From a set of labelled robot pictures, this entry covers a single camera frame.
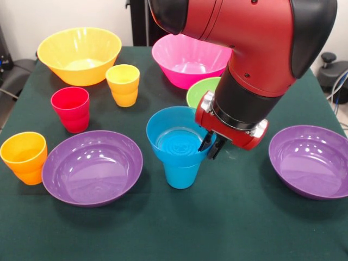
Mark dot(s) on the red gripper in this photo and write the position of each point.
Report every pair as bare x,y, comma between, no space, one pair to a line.
225,133

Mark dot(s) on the blue plastic cup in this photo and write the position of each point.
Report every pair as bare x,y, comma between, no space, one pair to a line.
180,176

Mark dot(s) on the small blue plastic bowl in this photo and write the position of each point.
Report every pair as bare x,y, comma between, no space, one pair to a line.
163,127

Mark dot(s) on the large pink plastic bowl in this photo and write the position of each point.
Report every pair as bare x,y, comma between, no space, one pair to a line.
187,77

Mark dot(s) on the yellow orange plastic cup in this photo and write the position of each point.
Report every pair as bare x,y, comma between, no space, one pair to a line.
123,92

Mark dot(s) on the shallow purple plastic bowl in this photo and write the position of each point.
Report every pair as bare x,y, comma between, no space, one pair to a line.
92,179
312,171

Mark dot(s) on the red plastic cup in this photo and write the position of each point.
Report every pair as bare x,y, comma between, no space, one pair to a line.
72,117

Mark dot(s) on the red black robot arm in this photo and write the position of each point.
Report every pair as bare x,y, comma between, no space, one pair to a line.
258,40

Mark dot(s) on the green plastic bowl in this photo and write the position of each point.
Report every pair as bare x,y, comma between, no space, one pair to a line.
201,92

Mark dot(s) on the dark green tablecloth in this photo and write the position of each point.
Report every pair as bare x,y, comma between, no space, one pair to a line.
206,231

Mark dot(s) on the black stand with knob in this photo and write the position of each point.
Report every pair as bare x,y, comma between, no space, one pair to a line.
331,73

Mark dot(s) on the large orange plastic bowl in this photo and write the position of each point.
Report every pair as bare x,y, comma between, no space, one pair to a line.
79,74

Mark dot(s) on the black grey chair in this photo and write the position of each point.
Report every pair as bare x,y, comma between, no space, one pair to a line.
16,76

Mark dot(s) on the black equipment box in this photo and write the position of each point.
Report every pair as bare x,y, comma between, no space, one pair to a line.
4,54

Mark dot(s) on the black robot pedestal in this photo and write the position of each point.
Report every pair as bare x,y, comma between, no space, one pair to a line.
138,27

